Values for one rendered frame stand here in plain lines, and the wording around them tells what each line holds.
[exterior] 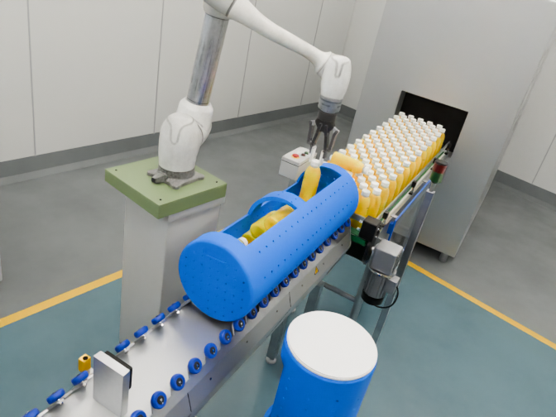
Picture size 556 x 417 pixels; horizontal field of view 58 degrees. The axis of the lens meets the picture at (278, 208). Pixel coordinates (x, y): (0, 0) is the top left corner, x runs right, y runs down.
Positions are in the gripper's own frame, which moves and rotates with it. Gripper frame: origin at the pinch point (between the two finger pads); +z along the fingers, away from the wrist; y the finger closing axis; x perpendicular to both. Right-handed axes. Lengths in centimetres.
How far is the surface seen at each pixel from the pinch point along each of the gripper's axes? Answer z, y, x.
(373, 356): 24, 57, -66
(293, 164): 20.2, -21.4, 26.5
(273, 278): 17, 20, -64
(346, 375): 24, 54, -78
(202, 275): 18, 1, -77
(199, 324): 35, 5, -79
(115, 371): 19, 8, -119
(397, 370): 128, 60, 51
